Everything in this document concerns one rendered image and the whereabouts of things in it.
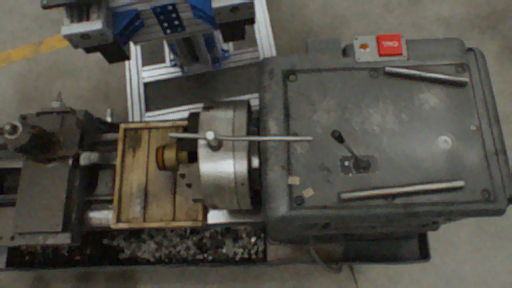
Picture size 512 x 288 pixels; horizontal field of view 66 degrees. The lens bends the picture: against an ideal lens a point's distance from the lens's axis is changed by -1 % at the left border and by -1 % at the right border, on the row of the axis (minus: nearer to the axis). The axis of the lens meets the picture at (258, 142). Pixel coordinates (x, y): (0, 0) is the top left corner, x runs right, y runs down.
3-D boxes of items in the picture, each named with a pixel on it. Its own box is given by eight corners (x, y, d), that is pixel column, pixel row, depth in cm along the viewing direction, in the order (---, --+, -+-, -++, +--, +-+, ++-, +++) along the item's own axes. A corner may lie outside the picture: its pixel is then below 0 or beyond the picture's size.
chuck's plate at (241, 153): (254, 116, 133) (245, 82, 102) (256, 211, 126) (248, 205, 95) (243, 117, 133) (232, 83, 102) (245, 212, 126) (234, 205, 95)
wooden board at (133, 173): (206, 123, 141) (204, 119, 137) (204, 226, 130) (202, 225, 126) (124, 127, 142) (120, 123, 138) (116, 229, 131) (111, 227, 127)
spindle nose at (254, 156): (262, 127, 126) (259, 107, 106) (264, 193, 122) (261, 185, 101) (253, 128, 126) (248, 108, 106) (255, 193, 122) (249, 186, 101)
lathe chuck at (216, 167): (243, 117, 133) (232, 83, 102) (245, 212, 126) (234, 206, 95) (217, 118, 133) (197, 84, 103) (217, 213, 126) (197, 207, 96)
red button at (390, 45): (398, 37, 104) (400, 33, 102) (401, 57, 102) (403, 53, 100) (375, 38, 104) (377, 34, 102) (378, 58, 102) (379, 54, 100)
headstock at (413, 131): (431, 93, 139) (484, 31, 102) (454, 231, 124) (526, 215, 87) (263, 101, 142) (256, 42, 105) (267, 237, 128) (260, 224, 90)
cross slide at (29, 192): (83, 109, 139) (76, 104, 134) (68, 233, 126) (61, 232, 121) (37, 111, 140) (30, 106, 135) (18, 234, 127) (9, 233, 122)
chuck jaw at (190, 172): (217, 161, 111) (216, 201, 105) (220, 168, 115) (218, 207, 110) (178, 162, 111) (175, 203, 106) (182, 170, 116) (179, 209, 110)
